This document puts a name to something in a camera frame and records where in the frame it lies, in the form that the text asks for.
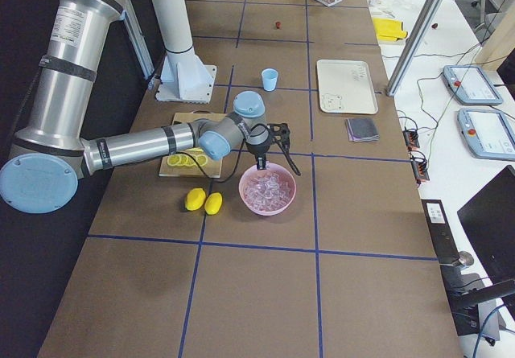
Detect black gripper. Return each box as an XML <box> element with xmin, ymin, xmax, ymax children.
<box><xmin>246</xmin><ymin>124</ymin><xmax>273</xmax><ymax>170</ymax></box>

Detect clear ice cubes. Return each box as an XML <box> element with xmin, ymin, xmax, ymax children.
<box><xmin>243</xmin><ymin>171</ymin><xmax>293</xmax><ymax>212</ymax></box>

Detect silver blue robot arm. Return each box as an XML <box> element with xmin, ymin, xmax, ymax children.
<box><xmin>1</xmin><ymin>0</ymin><xmax>273</xmax><ymax>214</ymax></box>

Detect light blue paper cup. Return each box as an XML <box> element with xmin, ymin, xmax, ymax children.
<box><xmin>262</xmin><ymin>68</ymin><xmax>278</xmax><ymax>92</ymax></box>

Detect pink bowl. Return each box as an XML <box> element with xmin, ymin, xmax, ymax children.
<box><xmin>238</xmin><ymin>163</ymin><xmax>296</xmax><ymax>216</ymax></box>

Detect wooden cutting board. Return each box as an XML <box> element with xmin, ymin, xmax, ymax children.
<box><xmin>159</xmin><ymin>113</ymin><xmax>225</xmax><ymax>179</ymax></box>

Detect lemon slice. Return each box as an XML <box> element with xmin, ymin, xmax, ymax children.
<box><xmin>167</xmin><ymin>154</ymin><xmax>183</xmax><ymax>167</ymax></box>
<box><xmin>193</xmin><ymin>154</ymin><xmax>208</xmax><ymax>167</ymax></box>

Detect yellow lemon near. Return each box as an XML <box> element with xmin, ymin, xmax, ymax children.
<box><xmin>204</xmin><ymin>192</ymin><xmax>223</xmax><ymax>216</ymax></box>

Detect yellow lemon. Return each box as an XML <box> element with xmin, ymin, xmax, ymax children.
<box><xmin>184</xmin><ymin>187</ymin><xmax>207</xmax><ymax>212</ymax></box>
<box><xmin>204</xmin><ymin>192</ymin><xmax>223</xmax><ymax>216</ymax></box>

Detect yellow lemon far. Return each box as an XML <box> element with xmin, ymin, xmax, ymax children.
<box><xmin>184</xmin><ymin>187</ymin><xmax>207</xmax><ymax>212</ymax></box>

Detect folded grey cloth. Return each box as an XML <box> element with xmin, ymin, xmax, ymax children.
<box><xmin>345</xmin><ymin>117</ymin><xmax>380</xmax><ymax>142</ymax></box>

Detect cream bear serving tray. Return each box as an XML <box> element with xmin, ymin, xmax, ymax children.
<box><xmin>316</xmin><ymin>60</ymin><xmax>378</xmax><ymax>115</ymax></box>

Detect orange black connector box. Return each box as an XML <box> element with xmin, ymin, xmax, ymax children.
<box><xmin>403</xmin><ymin>129</ymin><xmax>420</xmax><ymax>150</ymax></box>

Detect yellow cloth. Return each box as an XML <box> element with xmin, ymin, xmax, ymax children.
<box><xmin>372</xmin><ymin>18</ymin><xmax>408</xmax><ymax>42</ymax></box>

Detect black power strip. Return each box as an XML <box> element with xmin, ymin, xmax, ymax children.
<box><xmin>421</xmin><ymin>199</ymin><xmax>459</xmax><ymax>265</ymax></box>

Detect teach pendant far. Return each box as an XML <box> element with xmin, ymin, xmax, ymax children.
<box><xmin>443</xmin><ymin>65</ymin><xmax>503</xmax><ymax>106</ymax></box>

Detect teach pendant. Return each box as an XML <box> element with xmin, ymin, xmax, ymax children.
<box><xmin>443</xmin><ymin>65</ymin><xmax>503</xmax><ymax>106</ymax></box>
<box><xmin>457</xmin><ymin>108</ymin><xmax>514</xmax><ymax>161</ymax></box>

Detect teach pendant near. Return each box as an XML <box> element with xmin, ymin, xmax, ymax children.
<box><xmin>457</xmin><ymin>108</ymin><xmax>514</xmax><ymax>161</ymax></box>

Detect black monitor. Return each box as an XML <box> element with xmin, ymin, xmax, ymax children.
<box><xmin>458</xmin><ymin>165</ymin><xmax>515</xmax><ymax>282</ymax></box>

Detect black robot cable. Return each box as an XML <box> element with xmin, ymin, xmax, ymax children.
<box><xmin>181</xmin><ymin>124</ymin><xmax>303</xmax><ymax>183</ymax></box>

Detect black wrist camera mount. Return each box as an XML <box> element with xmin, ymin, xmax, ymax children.
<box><xmin>268</xmin><ymin>123</ymin><xmax>290</xmax><ymax>149</ymax></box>

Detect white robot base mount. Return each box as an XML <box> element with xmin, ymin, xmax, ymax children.
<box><xmin>155</xmin><ymin>53</ymin><xmax>217</xmax><ymax>104</ymax></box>

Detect white pedestal column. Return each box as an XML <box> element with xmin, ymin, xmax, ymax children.
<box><xmin>152</xmin><ymin>0</ymin><xmax>193</xmax><ymax>54</ymax></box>

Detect aluminium frame post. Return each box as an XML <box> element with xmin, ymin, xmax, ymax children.
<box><xmin>385</xmin><ymin>0</ymin><xmax>443</xmax><ymax>97</ymax></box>

